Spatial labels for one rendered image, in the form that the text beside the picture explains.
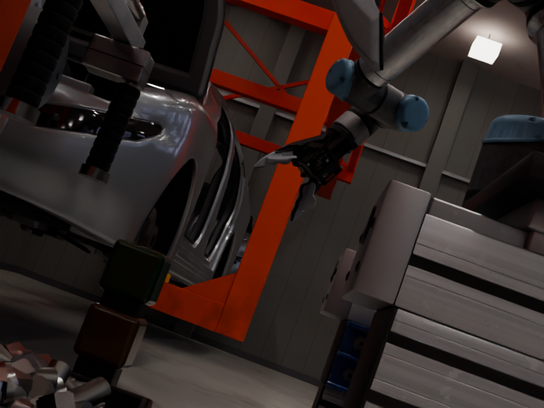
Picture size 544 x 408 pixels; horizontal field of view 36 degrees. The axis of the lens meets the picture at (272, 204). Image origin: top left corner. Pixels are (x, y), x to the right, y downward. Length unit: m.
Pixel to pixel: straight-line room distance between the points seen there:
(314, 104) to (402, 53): 3.23
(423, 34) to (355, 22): 1.17
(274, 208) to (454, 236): 4.05
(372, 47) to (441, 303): 0.29
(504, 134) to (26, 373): 0.89
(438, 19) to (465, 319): 0.98
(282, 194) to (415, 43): 3.17
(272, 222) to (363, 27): 4.28
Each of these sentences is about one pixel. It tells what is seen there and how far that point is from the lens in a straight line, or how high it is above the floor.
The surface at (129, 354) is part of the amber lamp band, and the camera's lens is 0.63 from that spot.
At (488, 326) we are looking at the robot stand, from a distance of 0.64.
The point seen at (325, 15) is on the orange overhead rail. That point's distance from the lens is 7.47.
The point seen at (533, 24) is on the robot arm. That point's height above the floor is 1.28.
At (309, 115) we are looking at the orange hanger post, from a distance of 4.79.
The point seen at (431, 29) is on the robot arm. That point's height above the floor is 1.24.
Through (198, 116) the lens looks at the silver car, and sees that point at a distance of 4.10.
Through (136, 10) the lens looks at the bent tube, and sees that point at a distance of 1.24.
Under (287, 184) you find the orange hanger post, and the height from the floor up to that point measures 1.43.
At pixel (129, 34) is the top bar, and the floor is 0.96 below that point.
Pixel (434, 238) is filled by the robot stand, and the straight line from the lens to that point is 0.64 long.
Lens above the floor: 0.64
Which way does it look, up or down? 8 degrees up
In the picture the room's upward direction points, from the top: 21 degrees clockwise
